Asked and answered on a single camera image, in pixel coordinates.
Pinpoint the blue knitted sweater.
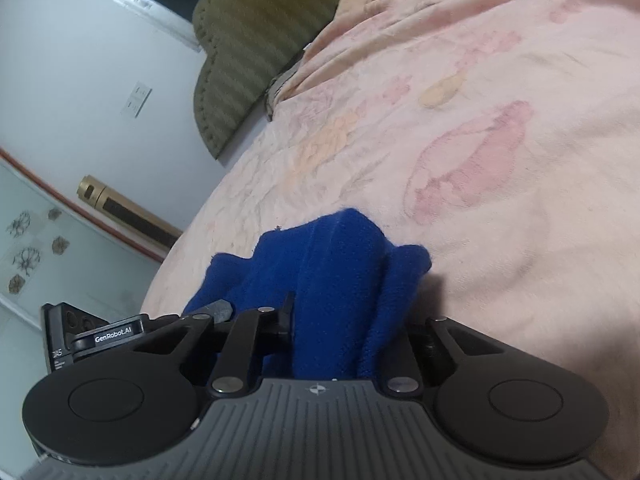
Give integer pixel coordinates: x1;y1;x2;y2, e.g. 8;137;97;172
182;207;433;381

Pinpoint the orange door frame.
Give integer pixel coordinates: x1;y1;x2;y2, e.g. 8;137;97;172
0;147;166;264

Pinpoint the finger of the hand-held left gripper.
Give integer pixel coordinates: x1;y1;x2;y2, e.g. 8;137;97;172
150;299;232;326

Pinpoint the gold tower air conditioner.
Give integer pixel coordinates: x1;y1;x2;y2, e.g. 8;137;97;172
76;175;184;252

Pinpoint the flower patterned glass door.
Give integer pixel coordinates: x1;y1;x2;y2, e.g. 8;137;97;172
0;159;162;332

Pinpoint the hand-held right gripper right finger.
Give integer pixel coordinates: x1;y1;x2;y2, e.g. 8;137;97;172
382;315;507;399

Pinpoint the white wall switch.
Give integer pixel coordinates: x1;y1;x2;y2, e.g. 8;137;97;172
121;82;153;119

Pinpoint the pink floral bed blanket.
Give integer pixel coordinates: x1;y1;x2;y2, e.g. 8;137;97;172
137;0;640;480

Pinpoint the olive green padded headboard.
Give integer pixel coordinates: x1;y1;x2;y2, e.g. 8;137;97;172
192;0;347;161

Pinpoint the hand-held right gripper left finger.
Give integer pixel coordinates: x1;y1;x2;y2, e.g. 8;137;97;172
132;291;297;399

